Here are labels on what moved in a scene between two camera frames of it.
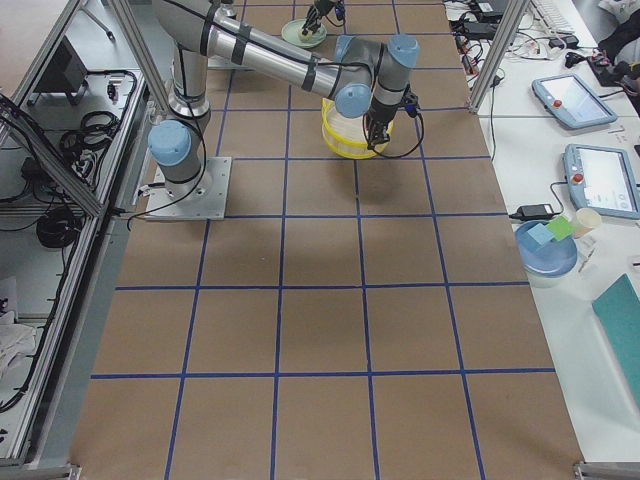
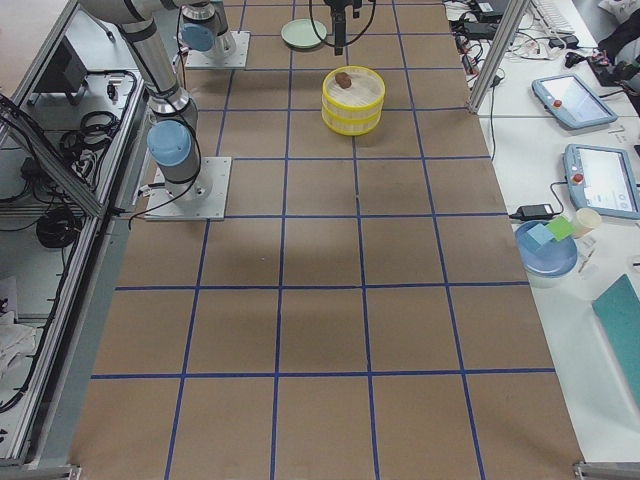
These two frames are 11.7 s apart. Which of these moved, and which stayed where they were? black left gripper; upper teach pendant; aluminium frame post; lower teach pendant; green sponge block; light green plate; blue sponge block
Moved: black left gripper
Stayed: lower teach pendant; upper teach pendant; green sponge block; blue sponge block; aluminium frame post; light green plate
